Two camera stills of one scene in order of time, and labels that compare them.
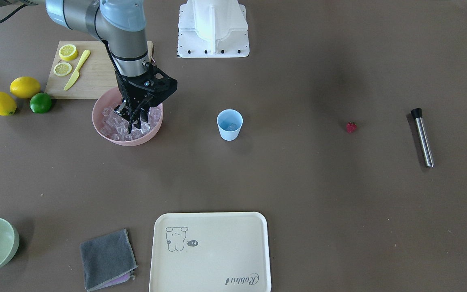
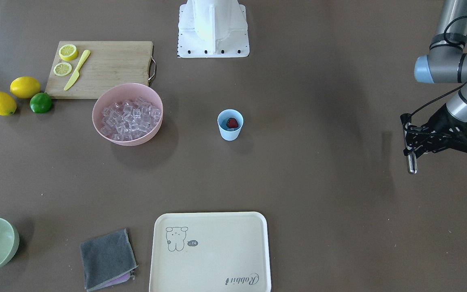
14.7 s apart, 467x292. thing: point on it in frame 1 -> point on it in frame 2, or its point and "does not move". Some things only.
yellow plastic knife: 76,74 does not move
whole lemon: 25,86 does not move
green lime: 40,103 does not move
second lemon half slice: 62,69 does not move
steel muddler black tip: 417,113 -> 412,162
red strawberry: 351,126 -> 232,123
